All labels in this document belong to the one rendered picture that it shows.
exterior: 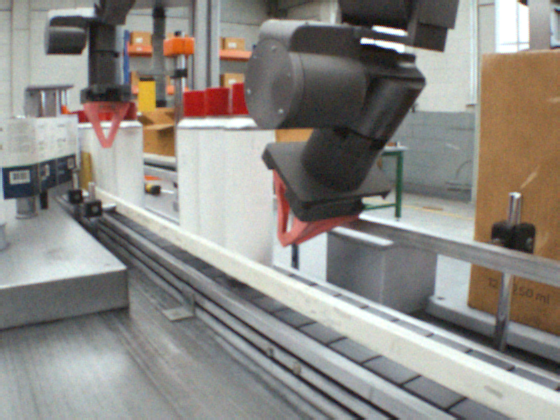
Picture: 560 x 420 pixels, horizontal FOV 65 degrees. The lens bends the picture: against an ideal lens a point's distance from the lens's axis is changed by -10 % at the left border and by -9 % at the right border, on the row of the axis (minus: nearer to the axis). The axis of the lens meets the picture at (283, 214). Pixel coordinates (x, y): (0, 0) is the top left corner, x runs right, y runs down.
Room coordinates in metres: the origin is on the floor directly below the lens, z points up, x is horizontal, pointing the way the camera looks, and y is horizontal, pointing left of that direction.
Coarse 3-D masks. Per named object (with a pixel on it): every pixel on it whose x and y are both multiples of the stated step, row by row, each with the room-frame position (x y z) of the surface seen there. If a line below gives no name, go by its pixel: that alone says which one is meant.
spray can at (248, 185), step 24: (240, 96) 0.49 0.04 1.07; (240, 120) 0.49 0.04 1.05; (240, 144) 0.48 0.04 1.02; (264, 144) 0.49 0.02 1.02; (240, 168) 0.48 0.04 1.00; (264, 168) 0.49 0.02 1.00; (240, 192) 0.48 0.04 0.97; (264, 192) 0.49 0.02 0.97; (240, 216) 0.48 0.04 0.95; (264, 216) 0.49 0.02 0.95; (240, 240) 0.48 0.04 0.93; (264, 240) 0.49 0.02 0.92; (264, 264) 0.49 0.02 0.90
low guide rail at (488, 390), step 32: (96, 192) 0.93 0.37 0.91; (160, 224) 0.62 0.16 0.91; (224, 256) 0.47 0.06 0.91; (256, 288) 0.42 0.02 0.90; (288, 288) 0.38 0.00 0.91; (320, 320) 0.34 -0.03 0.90; (352, 320) 0.31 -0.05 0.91; (384, 320) 0.30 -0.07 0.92; (384, 352) 0.29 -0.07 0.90; (416, 352) 0.27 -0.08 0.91; (448, 352) 0.25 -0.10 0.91; (448, 384) 0.24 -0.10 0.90; (480, 384) 0.23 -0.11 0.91; (512, 384) 0.21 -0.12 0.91; (512, 416) 0.21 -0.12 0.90; (544, 416) 0.19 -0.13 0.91
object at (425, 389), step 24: (120, 216) 0.84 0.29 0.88; (192, 264) 0.55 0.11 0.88; (240, 288) 0.47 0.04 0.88; (288, 312) 0.40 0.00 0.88; (384, 312) 0.40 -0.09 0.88; (312, 336) 0.35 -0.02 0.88; (336, 336) 0.35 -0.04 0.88; (432, 336) 0.35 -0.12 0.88; (360, 360) 0.31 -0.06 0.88; (384, 360) 0.31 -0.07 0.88; (480, 360) 0.30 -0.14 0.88; (408, 384) 0.28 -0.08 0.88; (432, 384) 0.27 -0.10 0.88; (552, 384) 0.26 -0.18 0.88; (456, 408) 0.24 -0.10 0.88; (480, 408) 0.24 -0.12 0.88
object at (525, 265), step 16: (160, 176) 0.83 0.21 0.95; (176, 176) 0.77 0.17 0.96; (352, 224) 0.43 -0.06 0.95; (368, 224) 0.41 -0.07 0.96; (384, 224) 0.39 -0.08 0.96; (400, 224) 0.39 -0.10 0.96; (400, 240) 0.38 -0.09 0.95; (416, 240) 0.37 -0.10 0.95; (432, 240) 0.35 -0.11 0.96; (448, 240) 0.34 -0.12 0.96; (464, 240) 0.33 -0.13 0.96; (448, 256) 0.34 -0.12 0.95; (464, 256) 0.33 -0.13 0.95; (480, 256) 0.32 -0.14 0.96; (496, 256) 0.31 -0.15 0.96; (512, 256) 0.29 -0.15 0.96; (528, 256) 0.29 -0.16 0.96; (512, 272) 0.29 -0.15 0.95; (528, 272) 0.28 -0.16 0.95; (544, 272) 0.27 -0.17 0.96
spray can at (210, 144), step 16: (208, 96) 0.57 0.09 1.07; (224, 96) 0.57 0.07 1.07; (208, 112) 0.57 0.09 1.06; (224, 112) 0.56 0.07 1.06; (208, 128) 0.55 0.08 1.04; (208, 144) 0.55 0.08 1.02; (208, 160) 0.56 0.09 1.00; (208, 176) 0.56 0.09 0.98; (208, 192) 0.56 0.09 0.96; (208, 208) 0.56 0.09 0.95; (208, 224) 0.56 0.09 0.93; (224, 240) 0.55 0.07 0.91
